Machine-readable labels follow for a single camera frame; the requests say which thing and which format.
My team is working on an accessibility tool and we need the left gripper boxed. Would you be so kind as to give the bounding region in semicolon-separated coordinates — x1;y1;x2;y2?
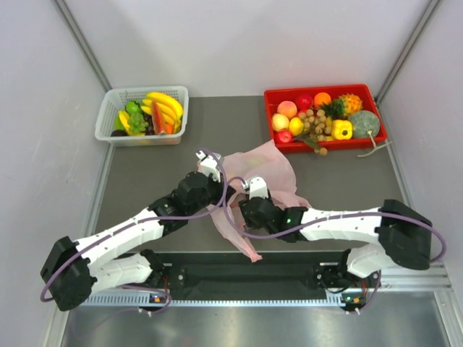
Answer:
188;171;235;215

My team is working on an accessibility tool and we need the longan bunch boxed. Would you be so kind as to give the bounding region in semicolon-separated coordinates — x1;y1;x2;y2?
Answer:
295;109;333;156

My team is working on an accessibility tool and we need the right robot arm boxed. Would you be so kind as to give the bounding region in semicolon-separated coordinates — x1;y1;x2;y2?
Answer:
239;197;432;286

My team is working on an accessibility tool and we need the purple cable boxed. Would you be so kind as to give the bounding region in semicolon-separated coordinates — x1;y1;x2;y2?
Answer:
39;147;236;303
222;176;448;263

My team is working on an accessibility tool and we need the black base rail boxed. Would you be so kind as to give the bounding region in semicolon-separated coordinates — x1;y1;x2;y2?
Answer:
115;249;435;301

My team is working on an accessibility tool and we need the red plastic bin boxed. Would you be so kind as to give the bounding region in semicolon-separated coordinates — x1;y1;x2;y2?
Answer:
264;84;388;154

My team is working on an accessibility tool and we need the white plastic basket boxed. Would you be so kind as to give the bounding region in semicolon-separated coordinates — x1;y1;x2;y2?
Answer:
95;85;189;147

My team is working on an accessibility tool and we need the green apple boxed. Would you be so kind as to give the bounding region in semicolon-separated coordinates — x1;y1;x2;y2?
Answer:
125;100;142;115

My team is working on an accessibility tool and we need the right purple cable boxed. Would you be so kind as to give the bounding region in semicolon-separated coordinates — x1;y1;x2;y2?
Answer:
222;176;448;263

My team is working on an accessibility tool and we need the banana bunch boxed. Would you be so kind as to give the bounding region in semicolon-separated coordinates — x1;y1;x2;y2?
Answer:
140;91;184;134

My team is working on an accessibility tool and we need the pink plastic bag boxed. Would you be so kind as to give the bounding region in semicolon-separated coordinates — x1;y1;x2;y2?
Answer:
211;140;310;262

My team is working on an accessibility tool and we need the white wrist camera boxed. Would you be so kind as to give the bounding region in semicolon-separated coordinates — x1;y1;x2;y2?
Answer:
196;150;224;183
242;176;271;200

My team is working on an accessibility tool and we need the yellow mango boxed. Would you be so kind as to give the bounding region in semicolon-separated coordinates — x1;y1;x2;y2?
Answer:
289;117;304;137

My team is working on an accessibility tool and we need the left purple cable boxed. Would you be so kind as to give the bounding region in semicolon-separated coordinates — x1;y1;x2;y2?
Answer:
39;147;236;303

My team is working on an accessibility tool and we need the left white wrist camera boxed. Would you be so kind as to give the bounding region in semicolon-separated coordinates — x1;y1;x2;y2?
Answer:
196;150;224;183

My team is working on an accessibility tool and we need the pale yellow apple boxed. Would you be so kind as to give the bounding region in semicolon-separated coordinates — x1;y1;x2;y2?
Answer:
271;113;290;132

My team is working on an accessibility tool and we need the red apple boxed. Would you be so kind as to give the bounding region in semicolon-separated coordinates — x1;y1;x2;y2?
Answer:
276;130;294;144

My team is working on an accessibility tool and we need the green grape bunch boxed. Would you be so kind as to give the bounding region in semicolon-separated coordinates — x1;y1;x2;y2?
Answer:
127;113;149;134

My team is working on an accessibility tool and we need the watermelon slice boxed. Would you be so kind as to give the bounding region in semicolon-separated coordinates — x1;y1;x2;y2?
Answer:
151;101;167;135

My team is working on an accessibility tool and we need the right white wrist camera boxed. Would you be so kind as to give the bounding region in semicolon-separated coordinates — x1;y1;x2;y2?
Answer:
242;176;271;200

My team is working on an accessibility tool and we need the orange fruit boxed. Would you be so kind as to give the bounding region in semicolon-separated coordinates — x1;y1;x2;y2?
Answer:
313;92;331;109

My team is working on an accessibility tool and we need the yellow bell pepper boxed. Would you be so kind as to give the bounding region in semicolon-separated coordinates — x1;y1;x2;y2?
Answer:
331;119;353;140

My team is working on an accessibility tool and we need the green netted melon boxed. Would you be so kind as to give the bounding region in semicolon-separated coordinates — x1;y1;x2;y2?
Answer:
349;110;381;139

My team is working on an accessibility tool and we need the pink peach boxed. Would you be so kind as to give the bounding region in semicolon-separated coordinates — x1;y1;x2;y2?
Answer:
277;100;298;119

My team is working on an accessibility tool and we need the red pomegranate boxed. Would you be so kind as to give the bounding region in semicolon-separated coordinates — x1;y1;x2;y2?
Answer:
294;93;313;111

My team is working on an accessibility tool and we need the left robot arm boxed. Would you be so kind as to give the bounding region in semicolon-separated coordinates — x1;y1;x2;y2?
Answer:
41;171;236;312

